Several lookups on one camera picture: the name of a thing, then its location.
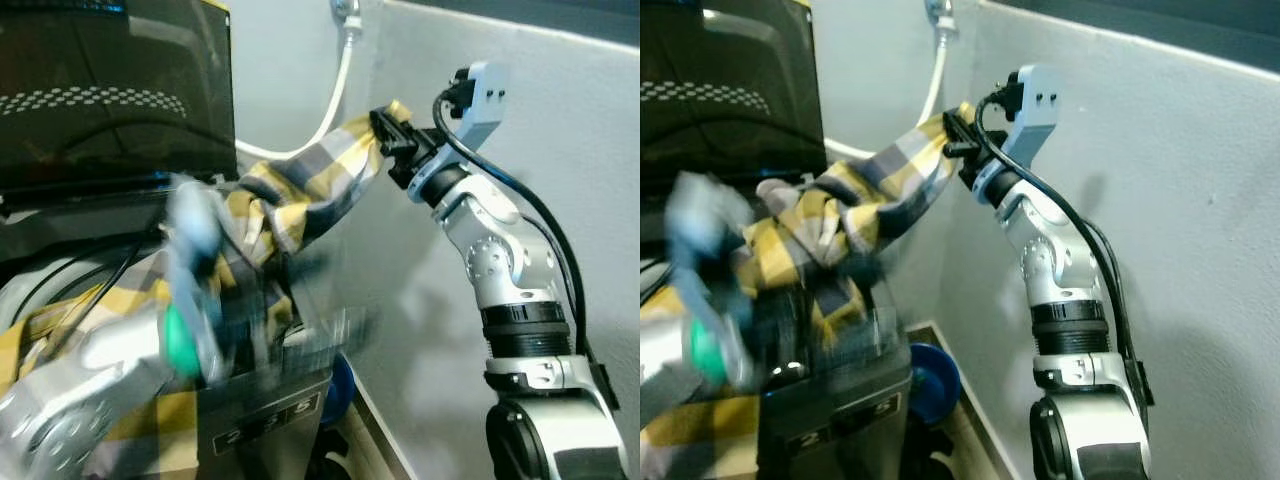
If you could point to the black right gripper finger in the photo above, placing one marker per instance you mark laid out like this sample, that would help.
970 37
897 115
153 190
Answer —
408 140
976 142
385 125
958 127

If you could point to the yellow grey plaid shirt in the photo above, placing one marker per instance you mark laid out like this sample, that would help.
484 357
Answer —
860 200
300 190

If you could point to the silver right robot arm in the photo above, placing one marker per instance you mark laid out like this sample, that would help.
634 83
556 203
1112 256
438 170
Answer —
520 300
1075 300

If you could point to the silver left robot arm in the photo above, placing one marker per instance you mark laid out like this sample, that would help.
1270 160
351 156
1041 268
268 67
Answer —
665 390
70 400

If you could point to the silver top-load washing machine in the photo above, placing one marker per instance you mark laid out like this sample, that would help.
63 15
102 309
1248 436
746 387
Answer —
260 420
830 410

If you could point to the grey metal water tap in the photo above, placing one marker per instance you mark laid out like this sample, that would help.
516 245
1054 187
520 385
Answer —
940 12
348 12

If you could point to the blue plastic basin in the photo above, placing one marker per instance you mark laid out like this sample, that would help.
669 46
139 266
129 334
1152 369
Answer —
935 382
341 388

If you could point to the dark glass washer lid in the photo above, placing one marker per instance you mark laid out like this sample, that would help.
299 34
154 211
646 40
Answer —
725 90
110 90

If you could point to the black plastic bag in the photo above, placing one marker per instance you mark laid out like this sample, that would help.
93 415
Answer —
922 455
330 462

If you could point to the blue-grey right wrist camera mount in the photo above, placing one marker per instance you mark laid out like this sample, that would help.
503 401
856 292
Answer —
1030 110
480 105

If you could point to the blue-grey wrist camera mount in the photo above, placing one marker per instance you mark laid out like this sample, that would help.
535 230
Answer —
710 270
1030 110
195 270
480 105

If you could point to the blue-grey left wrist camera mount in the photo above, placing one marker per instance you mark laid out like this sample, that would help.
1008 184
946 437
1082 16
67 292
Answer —
710 270
195 270

